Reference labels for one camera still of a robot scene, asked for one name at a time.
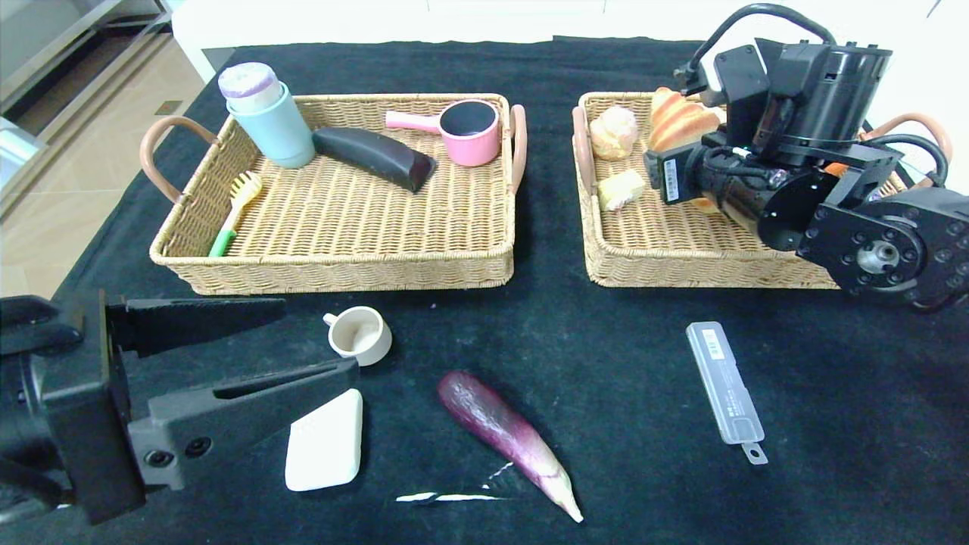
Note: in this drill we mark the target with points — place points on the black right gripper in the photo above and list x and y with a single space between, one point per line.
671 176

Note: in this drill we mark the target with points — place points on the wicker basket with food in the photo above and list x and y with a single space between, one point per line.
643 242

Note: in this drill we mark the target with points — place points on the clear plastic slim case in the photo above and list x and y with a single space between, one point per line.
723 386

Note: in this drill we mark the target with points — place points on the grey metal rack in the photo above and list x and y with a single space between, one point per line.
45 30

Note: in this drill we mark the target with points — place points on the yellow green dish brush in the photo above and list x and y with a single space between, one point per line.
244 189

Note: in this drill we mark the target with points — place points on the striped golden croissant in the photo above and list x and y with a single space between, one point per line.
677 121

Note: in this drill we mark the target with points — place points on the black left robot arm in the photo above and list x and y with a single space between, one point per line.
23 424

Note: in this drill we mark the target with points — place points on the yellow cake slice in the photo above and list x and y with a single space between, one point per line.
621 188

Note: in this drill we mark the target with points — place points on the pink cream puff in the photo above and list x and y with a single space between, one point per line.
613 132

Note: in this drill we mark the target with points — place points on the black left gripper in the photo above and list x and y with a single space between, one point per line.
91 401

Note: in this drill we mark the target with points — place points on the white soap bar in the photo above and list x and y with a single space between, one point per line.
325 454

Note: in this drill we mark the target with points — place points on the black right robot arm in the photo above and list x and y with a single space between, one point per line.
878 250

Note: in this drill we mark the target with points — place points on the pink toy saucepan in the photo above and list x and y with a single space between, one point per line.
473 147

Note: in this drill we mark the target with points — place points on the wicker basket with kitchenware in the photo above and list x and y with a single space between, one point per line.
341 219

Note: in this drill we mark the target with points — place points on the black curved wedge block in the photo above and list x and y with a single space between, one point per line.
371 155

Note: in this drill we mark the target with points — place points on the orange fruit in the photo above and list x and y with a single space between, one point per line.
836 169

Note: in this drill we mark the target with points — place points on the teal thermos with purple lid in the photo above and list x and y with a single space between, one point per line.
276 129

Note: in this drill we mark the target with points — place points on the small beige cup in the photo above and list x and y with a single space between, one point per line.
362 337

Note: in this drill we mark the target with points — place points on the purple eggplant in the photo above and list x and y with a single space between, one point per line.
492 416

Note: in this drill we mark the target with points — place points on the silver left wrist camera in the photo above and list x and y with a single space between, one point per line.
15 166

